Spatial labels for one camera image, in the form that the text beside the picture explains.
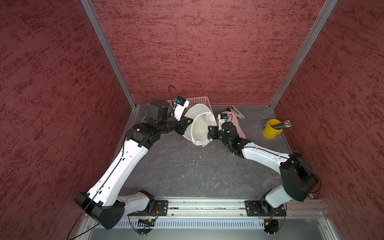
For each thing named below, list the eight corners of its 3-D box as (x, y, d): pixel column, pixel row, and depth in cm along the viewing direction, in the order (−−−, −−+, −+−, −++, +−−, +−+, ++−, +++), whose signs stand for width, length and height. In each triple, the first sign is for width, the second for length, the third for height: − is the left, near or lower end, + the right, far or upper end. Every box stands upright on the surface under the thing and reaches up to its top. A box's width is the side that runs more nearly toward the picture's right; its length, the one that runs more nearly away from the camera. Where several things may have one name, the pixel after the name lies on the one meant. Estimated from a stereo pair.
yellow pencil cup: (264, 139, 103) (271, 130, 94) (261, 129, 109) (267, 119, 100) (276, 140, 104) (284, 130, 94) (272, 129, 109) (279, 119, 100)
